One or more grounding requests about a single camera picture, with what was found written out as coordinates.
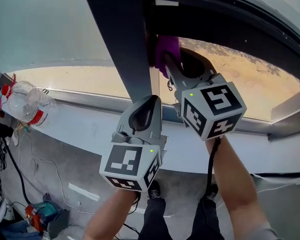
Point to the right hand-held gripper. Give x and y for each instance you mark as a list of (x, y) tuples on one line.
[(215, 101)]

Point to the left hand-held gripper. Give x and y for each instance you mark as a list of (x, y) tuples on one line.
[(122, 159)]

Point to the clear window glass pane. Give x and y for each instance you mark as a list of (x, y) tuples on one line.
[(227, 79)]

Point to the purple cloth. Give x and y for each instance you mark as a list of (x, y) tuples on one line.
[(165, 49)]

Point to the person's right forearm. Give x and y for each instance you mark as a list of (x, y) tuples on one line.
[(235, 184)]

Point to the person's left forearm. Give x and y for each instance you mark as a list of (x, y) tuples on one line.
[(107, 216)]

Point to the white window sill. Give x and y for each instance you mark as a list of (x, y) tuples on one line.
[(90, 131)]

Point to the person's left black shoe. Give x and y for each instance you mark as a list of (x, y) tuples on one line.
[(154, 190)]

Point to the person's black shoe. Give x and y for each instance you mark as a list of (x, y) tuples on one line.
[(212, 192), (154, 190)]

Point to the white tape strip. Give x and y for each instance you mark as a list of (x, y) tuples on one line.
[(82, 191)]

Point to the person's right black shoe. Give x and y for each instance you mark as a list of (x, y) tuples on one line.
[(212, 192)]

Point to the person's black trousers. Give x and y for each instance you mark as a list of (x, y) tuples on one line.
[(155, 221)]

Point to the clear plastic bottle red label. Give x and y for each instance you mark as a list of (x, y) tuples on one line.
[(25, 101)]

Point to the half frosted window pane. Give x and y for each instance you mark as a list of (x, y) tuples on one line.
[(40, 34)]

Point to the teal red power tool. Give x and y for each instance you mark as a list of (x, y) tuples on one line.
[(42, 212)]

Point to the peeling white protective film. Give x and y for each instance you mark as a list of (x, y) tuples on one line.
[(277, 181)]

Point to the person's grey shirt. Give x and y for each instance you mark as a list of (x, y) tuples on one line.
[(262, 234)]

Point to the black window frame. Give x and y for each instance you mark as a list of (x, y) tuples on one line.
[(120, 34)]

